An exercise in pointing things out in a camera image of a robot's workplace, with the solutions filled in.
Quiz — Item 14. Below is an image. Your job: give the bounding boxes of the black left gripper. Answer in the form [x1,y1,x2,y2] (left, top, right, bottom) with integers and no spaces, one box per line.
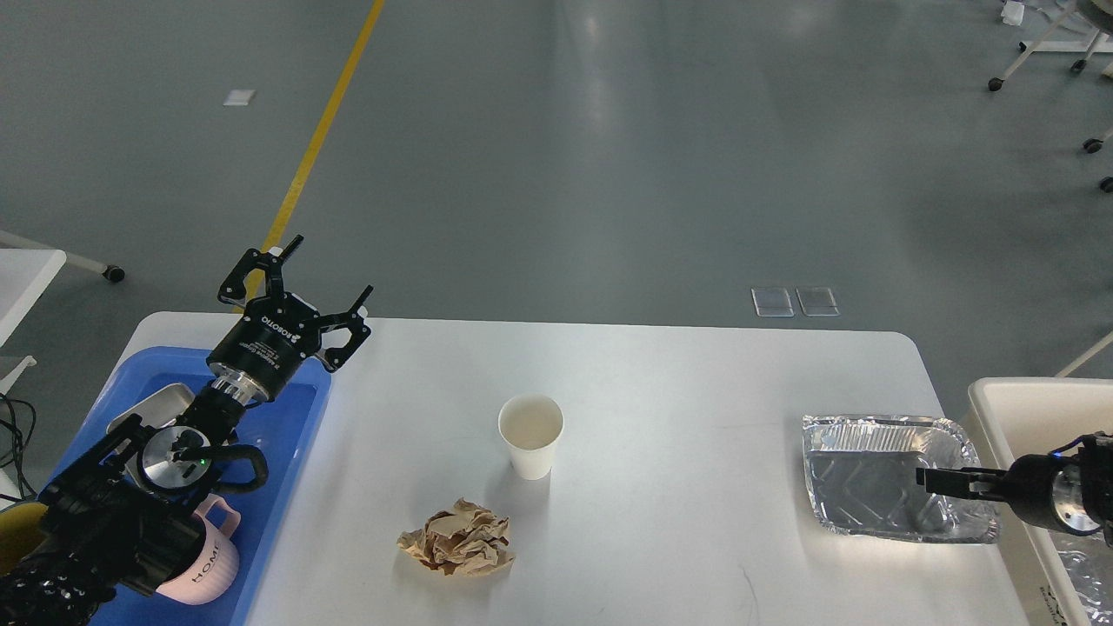
[206,234,375,403]

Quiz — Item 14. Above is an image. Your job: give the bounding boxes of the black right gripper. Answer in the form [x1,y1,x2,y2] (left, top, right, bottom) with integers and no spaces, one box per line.
[916,453,1105,537]

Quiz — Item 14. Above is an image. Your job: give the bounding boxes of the aluminium foil tray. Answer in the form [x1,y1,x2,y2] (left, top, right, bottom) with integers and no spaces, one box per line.
[802,415,1001,544]

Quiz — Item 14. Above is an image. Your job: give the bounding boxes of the square stainless steel tin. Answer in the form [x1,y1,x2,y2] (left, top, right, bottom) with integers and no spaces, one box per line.
[106,382,201,491]

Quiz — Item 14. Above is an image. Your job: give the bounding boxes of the pink ribbed mug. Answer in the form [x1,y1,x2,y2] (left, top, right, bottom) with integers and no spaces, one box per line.
[156,493,240,606]

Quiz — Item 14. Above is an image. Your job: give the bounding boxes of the white paper cup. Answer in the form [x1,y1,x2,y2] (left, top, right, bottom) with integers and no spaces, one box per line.
[498,395,564,481]

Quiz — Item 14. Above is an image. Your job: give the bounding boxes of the brown paper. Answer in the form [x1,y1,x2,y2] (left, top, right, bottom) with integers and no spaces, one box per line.
[397,498,516,577]

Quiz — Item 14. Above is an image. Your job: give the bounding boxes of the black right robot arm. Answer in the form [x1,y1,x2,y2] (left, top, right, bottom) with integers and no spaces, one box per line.
[916,431,1112,546]

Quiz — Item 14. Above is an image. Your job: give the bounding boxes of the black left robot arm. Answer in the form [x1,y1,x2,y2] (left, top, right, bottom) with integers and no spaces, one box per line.
[3,236,373,625]

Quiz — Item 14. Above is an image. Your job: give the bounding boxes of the white plastic bin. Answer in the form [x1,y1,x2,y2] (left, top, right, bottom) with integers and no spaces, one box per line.
[969,376,1112,625]

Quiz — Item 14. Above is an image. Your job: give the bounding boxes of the blue plastic tray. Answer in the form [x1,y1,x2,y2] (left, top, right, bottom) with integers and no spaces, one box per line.
[50,346,331,625]

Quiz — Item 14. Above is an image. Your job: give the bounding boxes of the white paper scrap on floor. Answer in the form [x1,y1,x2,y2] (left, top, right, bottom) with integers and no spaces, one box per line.
[221,89,256,108]

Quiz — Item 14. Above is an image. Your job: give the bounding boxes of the clear floor plate right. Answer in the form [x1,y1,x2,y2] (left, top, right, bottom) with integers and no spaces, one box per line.
[796,288,840,317]

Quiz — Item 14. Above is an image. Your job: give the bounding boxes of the clear floor plate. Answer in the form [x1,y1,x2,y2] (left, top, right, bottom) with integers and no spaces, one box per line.
[750,288,796,317]
[796,288,840,317]

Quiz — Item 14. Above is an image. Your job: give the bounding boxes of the white side table left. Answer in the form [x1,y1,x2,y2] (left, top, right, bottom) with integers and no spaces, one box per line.
[1,231,126,344]

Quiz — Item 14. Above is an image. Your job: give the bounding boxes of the clear floor plate left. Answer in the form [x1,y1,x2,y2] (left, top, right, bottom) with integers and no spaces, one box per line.
[750,288,796,317]

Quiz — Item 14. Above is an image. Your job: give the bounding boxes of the teal ceramic mug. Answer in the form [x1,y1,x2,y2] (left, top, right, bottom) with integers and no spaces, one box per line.
[1,502,48,576]

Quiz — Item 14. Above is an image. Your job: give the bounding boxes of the black cables at left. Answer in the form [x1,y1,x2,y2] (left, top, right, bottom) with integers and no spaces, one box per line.
[0,391,39,505]

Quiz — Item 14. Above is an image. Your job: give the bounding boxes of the white wheeled cart frame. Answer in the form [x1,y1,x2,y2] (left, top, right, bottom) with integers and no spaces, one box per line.
[987,1,1112,94]

